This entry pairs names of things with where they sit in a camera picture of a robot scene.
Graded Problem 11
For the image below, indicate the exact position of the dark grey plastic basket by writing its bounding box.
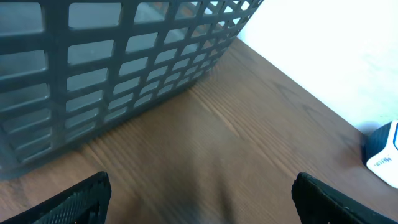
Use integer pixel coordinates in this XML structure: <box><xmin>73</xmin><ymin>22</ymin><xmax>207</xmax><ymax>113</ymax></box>
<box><xmin>1</xmin><ymin>0</ymin><xmax>262</xmax><ymax>180</ymax></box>

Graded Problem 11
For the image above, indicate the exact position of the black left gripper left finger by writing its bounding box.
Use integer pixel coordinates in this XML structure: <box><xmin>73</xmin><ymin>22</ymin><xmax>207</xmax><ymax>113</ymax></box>
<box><xmin>2</xmin><ymin>171</ymin><xmax>111</xmax><ymax>224</ymax></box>

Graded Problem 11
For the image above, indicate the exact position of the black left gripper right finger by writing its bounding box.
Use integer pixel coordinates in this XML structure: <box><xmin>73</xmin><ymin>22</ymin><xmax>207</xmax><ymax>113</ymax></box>
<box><xmin>292</xmin><ymin>172</ymin><xmax>395</xmax><ymax>224</ymax></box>

